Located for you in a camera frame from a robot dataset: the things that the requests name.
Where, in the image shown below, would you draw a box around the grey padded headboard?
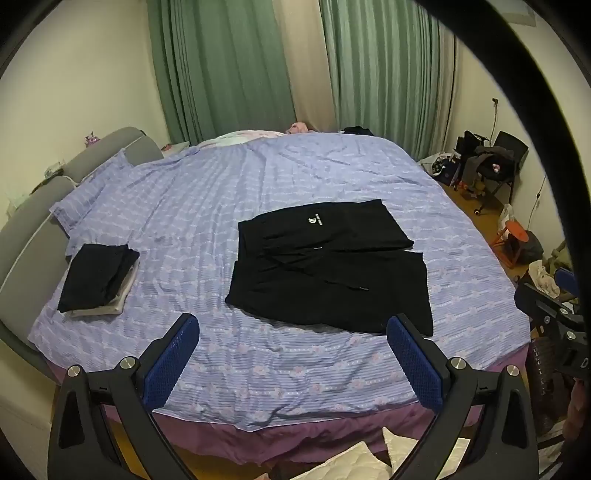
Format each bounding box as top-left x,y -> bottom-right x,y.
0,127 -> 162,370

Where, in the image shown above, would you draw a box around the dark grey bag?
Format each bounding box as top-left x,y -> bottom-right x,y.
522,231 -> 546,264

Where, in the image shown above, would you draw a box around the folded white garment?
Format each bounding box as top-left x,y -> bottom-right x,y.
70,263 -> 139,318

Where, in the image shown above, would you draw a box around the person's right forearm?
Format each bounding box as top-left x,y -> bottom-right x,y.
566,378 -> 591,457

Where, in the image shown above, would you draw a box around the black pants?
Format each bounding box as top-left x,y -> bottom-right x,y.
58,244 -> 140,313
225,199 -> 434,337

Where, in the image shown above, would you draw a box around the grey jacket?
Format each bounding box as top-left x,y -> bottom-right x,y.
462,145 -> 513,183

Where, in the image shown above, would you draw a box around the purple floral bed sheet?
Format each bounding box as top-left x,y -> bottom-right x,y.
28,131 -> 532,432

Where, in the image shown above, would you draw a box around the black chair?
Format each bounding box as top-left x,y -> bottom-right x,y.
475,131 -> 529,204

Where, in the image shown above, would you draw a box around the purple floral pillow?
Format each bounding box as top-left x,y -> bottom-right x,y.
48,148 -> 139,241

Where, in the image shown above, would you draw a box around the black bag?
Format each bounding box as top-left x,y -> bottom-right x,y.
455,130 -> 490,158

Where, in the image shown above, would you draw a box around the white quilted cushion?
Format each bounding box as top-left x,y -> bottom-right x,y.
382,427 -> 472,480
300,440 -> 393,480

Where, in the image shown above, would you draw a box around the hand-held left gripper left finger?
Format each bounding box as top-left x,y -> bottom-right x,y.
47,313 -> 200,480

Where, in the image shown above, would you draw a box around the green curtain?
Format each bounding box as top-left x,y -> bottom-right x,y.
147,0 -> 296,144
318,0 -> 458,160

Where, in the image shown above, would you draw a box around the black curved cable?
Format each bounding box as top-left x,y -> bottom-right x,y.
413,0 -> 575,268

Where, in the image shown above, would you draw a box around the orange stool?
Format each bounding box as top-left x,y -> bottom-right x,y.
490,219 -> 532,266

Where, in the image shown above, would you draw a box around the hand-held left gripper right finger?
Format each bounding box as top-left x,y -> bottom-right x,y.
387,314 -> 539,480

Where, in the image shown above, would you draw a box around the white crumpled cloth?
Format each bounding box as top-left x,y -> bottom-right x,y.
529,261 -> 561,296

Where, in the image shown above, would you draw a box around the white floral blanket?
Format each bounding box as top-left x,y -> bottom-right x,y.
198,130 -> 287,148

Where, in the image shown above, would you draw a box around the beige sheer curtain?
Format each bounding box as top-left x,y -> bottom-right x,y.
272,0 -> 338,132

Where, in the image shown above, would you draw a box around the folded black pants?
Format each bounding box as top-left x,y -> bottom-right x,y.
58,244 -> 140,313

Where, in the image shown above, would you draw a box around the white shopping bag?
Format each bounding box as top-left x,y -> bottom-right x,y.
418,151 -> 458,178

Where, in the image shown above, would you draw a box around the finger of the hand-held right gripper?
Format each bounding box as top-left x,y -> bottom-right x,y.
514,282 -> 561,330

